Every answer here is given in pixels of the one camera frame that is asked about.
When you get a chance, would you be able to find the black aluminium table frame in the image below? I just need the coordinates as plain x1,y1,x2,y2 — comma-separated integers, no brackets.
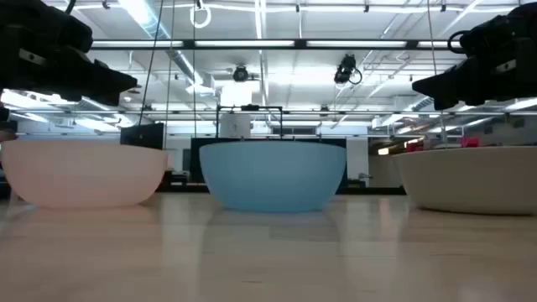
159,184,408,196

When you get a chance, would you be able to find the black hanging cable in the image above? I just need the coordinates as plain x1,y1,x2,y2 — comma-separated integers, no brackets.
138,0,165,127

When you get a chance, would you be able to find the black hanging camera with cable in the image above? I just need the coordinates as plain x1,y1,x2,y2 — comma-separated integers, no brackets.
333,53,362,86

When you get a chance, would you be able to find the white hanging ring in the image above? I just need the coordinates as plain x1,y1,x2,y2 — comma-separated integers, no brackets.
189,3,212,29

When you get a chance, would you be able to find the red parts shelf rack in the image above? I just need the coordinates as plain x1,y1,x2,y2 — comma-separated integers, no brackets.
404,136,482,153

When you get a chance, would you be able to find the small black monitor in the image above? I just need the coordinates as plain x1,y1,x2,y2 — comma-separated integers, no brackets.
120,122,165,151

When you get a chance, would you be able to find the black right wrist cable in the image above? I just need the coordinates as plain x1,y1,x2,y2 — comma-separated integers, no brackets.
447,29,467,55

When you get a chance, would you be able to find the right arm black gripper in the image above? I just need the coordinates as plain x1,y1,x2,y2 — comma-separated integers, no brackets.
411,2,537,112

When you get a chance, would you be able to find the white box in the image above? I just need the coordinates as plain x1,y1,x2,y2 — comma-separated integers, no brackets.
219,112,253,139

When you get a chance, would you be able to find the white plastic bowl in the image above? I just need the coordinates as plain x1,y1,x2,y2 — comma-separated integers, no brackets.
392,145,537,216

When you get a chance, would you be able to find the blue plastic bowl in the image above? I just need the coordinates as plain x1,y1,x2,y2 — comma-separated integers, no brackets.
198,140,347,214

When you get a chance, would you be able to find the black metal stand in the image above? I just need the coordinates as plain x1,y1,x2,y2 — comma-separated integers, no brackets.
215,103,284,140

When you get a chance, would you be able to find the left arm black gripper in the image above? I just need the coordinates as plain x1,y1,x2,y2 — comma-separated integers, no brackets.
0,0,139,107

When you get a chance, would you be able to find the white LED light strip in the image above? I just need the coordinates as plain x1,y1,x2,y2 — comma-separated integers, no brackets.
91,40,185,48
195,39,295,47
305,39,407,48
417,40,462,48

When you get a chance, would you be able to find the pink plastic bowl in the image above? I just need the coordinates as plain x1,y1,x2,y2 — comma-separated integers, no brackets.
0,139,169,210

